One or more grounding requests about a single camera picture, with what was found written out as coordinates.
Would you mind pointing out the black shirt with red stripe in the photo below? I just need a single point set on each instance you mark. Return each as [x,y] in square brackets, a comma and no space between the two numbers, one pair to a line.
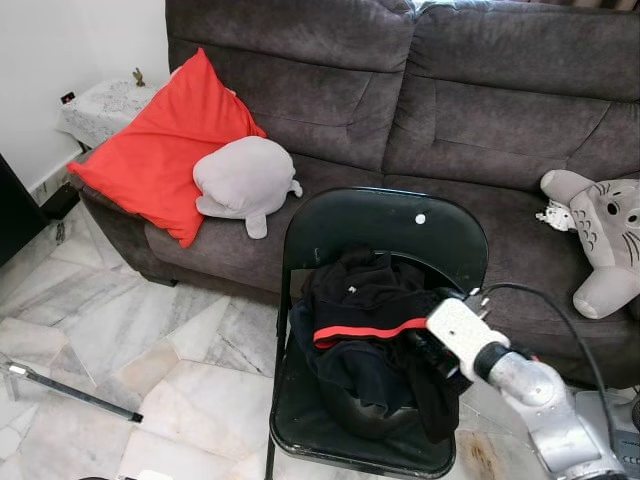
[360,300]

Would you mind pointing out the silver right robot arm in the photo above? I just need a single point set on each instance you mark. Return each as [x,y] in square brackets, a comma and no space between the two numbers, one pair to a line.
[545,400]

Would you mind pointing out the black folding chair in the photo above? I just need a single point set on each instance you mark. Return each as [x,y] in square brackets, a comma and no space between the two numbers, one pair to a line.
[380,225]

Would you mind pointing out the small white totoro plush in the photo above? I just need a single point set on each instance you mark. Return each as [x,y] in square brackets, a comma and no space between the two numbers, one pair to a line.
[553,215]

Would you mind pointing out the white standing fan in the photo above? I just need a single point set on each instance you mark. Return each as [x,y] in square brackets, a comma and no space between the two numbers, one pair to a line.
[620,440]

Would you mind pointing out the grey totoro plush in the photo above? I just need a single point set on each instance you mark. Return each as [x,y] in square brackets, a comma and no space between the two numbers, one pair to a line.
[610,240]

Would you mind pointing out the dark grey sofa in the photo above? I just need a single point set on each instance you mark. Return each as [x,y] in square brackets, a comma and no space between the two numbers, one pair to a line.
[450,120]

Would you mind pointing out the grey seal plush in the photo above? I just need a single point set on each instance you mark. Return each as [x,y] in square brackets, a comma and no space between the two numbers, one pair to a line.
[245,180]

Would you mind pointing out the red cushion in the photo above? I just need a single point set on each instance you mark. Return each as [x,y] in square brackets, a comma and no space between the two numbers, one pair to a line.
[160,150]

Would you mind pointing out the small bronze figurine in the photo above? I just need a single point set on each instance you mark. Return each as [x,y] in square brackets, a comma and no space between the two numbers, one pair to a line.
[138,78]

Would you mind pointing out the side table with lace cloth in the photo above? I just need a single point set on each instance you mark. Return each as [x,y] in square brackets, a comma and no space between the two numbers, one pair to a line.
[105,110]

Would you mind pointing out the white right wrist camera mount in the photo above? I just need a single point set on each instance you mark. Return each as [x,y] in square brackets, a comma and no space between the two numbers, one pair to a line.
[465,330]

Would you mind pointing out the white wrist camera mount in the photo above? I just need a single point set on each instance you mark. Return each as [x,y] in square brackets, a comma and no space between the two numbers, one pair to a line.
[155,475]
[465,330]

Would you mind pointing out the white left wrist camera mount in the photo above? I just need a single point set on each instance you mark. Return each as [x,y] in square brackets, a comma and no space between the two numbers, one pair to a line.
[155,475]

